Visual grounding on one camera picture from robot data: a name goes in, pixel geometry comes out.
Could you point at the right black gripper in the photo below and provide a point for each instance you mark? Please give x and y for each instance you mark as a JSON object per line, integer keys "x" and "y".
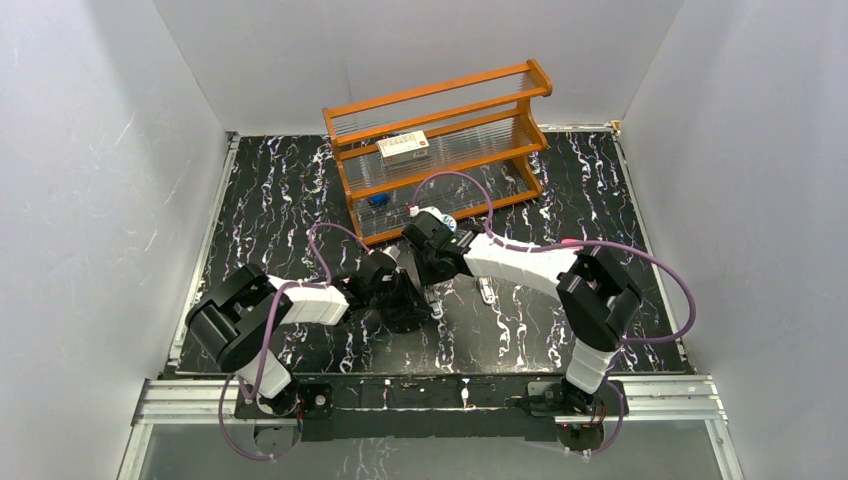
{"x": 426, "y": 277}

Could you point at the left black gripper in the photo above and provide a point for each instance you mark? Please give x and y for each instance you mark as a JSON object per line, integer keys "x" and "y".
{"x": 411, "y": 304}

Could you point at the white stapler part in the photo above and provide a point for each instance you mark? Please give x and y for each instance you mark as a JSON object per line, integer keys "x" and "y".
{"x": 437, "y": 311}

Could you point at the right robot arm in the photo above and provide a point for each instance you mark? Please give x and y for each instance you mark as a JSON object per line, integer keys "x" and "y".
{"x": 598, "y": 297}

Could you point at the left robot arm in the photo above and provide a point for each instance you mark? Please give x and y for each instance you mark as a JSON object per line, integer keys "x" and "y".
{"x": 235, "y": 321}

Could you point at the round patterned tape roll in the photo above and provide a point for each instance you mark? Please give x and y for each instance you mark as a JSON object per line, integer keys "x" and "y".
{"x": 449, "y": 221}

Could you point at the small blue object on shelf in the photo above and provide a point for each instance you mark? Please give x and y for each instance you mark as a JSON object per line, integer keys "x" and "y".
{"x": 378, "y": 199}

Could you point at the white red staple box on shelf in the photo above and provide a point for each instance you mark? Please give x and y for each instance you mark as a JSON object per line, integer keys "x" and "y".
{"x": 403, "y": 148}

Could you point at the orange wooden shelf rack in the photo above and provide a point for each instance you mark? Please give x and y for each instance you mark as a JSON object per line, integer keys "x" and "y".
{"x": 480, "y": 125}

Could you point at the black base bar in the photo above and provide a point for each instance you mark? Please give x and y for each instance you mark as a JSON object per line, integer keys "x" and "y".
{"x": 348, "y": 406}

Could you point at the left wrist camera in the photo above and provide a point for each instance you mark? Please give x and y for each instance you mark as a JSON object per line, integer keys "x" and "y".
{"x": 392, "y": 251}

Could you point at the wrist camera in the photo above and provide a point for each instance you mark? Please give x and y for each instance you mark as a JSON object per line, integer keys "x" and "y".
{"x": 420, "y": 214}
{"x": 392, "y": 251}

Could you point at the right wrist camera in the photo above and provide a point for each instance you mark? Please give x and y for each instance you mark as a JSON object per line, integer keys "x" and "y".
{"x": 420, "y": 214}

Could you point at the aluminium rail frame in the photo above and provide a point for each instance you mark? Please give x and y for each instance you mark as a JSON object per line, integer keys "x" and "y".
{"x": 649, "y": 397}

